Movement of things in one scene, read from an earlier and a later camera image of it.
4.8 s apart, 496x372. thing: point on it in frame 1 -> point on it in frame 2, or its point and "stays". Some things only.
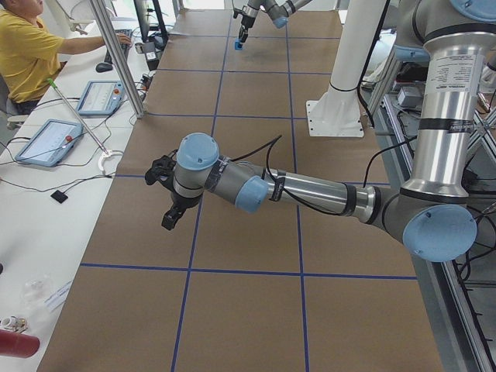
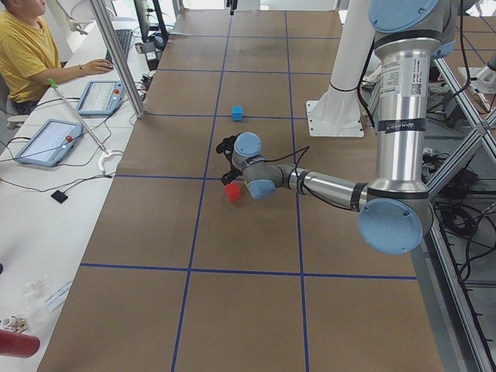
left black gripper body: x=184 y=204 -> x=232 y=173
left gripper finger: x=176 y=212 -> x=227 y=178
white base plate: x=337 y=112 stays
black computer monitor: x=149 y=19 stays
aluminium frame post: x=113 y=36 stays
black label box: x=153 y=62 stays
